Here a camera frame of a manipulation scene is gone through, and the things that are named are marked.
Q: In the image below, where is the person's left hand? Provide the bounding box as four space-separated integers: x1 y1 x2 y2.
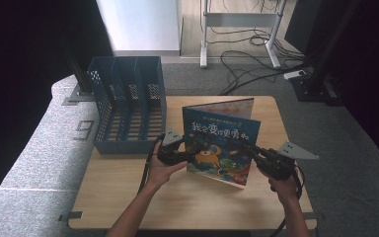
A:
146 141 190 191

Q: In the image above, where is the long black floor cable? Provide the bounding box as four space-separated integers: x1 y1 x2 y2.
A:
218 63 308 97

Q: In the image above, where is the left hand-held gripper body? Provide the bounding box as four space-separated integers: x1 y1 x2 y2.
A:
157 127 191 167

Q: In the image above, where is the white metal desk frame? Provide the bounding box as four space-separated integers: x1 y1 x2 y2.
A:
199 0 289 69

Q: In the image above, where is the grey floor plate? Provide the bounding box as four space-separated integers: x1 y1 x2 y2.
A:
61 83 96 107

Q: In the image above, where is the black stand base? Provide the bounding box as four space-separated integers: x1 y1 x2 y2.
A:
290 73 343 107

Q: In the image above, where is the grey table bracket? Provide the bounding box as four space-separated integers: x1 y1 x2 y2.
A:
304 211 325 221
58 210 84 222

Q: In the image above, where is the black cable bundle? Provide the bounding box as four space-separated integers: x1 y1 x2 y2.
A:
206 26 302 55

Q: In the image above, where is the blue plastic file rack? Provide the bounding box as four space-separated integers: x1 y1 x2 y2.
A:
87 55 168 156

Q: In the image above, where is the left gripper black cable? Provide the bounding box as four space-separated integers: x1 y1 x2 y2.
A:
137 133 165 196

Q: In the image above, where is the black curtain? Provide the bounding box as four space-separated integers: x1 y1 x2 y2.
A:
0 0 114 216
339 0 379 174

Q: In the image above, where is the white power strip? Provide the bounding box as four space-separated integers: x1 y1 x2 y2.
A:
282 69 307 81

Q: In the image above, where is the black stand pole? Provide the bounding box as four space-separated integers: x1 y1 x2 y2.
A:
309 0 360 87

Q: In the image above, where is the blue cartoon picture book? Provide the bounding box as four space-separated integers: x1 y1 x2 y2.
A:
182 97 262 190

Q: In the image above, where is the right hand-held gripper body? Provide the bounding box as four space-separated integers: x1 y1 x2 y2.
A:
255 141 320 181

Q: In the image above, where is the black profile post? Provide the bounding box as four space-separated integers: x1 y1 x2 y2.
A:
63 48 94 96

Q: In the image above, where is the white panel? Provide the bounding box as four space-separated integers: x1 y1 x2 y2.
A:
96 0 181 52

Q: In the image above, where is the person's right hand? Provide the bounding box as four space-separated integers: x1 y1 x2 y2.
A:
259 168 299 201

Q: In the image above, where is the looped black floor cable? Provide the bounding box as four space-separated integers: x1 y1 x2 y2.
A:
219 49 279 87

